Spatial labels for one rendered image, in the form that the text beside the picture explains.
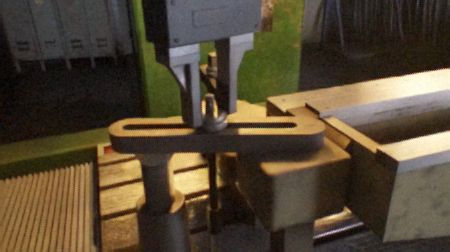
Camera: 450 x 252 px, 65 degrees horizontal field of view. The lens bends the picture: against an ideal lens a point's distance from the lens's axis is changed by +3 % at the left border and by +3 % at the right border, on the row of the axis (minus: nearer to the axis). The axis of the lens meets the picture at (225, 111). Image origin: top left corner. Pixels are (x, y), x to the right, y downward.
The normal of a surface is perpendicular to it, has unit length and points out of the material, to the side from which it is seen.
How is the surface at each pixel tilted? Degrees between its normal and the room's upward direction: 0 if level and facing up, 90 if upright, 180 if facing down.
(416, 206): 90
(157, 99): 90
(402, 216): 90
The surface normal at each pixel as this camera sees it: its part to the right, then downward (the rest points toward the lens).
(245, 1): 0.65, 0.29
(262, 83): 0.34, 0.37
